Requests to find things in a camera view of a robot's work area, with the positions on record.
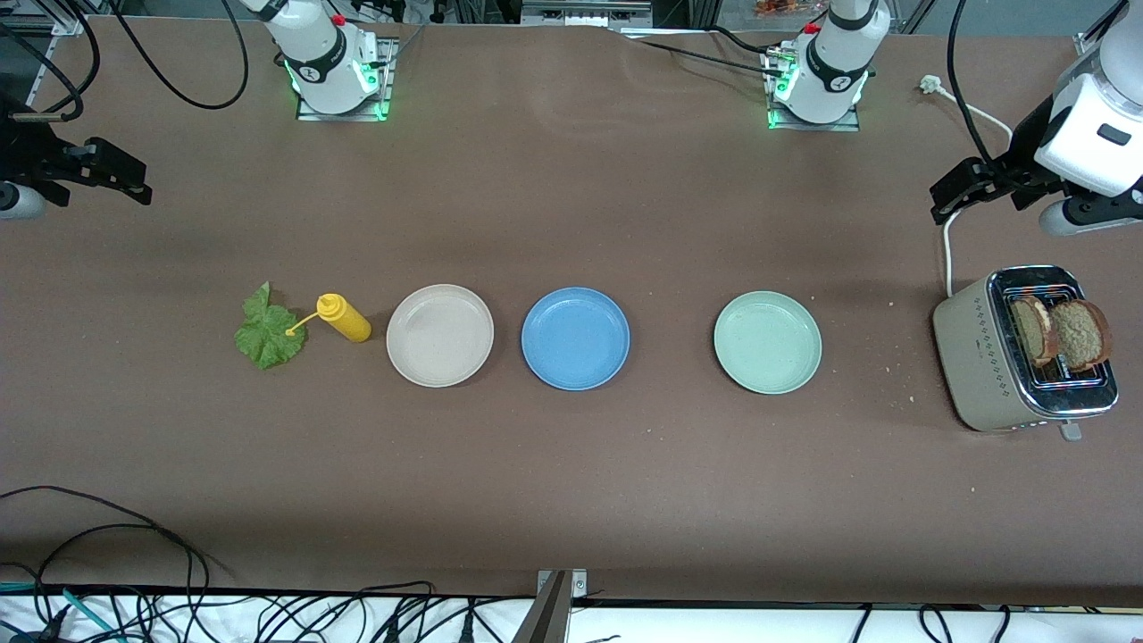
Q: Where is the brown bread slice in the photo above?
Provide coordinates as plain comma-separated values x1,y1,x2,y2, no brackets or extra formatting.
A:
1009,296,1059,368
1049,299,1114,373

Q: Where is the green lettuce leaf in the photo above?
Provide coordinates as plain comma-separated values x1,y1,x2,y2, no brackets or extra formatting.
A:
234,281,309,371

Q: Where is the yellow squeeze bottle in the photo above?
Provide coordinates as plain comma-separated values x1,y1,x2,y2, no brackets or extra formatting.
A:
286,293,372,344

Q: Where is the green round plate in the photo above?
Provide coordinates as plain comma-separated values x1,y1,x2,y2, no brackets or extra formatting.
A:
713,291,823,396

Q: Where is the beige round plate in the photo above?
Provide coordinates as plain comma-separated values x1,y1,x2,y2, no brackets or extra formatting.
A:
386,284,495,388

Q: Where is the blue round plate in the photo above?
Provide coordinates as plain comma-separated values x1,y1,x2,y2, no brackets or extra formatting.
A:
521,287,631,391

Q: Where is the beige chrome toaster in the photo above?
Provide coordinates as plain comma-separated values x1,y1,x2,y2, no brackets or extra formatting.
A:
932,264,1120,442

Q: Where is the grey metal box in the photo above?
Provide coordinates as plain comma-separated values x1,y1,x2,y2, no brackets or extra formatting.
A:
521,0,654,28

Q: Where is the aluminium frame profile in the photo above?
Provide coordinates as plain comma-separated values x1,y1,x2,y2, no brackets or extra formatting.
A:
25,16,88,106
1076,18,1117,60

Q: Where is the black looped cable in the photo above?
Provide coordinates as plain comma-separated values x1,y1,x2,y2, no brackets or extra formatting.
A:
0,0,101,121

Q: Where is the white toaster power cable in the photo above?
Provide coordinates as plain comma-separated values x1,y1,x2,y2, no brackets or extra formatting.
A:
920,75,1016,297

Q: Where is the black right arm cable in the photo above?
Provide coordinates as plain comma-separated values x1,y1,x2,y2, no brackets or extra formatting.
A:
107,0,250,111

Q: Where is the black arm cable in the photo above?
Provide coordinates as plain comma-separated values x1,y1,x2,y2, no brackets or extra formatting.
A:
947,0,1014,166
107,0,250,111

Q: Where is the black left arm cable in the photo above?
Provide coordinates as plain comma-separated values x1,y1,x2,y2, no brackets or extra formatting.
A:
947,0,1014,166

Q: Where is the black cable on table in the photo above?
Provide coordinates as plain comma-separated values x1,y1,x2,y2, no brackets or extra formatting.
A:
616,27,791,81

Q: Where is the long looping black cable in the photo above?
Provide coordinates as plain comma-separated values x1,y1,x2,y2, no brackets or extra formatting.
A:
0,486,212,617

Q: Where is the teal cable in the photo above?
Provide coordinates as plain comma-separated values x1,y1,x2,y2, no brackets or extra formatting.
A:
0,580,126,643

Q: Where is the aluminium table bracket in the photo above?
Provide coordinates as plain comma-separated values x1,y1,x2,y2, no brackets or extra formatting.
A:
513,569,588,643

